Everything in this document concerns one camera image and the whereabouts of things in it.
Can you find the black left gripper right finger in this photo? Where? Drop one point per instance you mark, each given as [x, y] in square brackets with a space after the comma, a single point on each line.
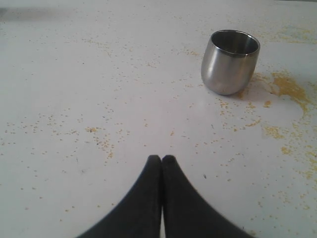
[186, 214]

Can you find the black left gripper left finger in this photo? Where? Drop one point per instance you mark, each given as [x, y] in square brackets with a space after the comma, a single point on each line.
[138, 214]

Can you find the stainless steel cup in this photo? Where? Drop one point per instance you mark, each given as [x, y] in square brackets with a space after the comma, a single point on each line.
[229, 61]

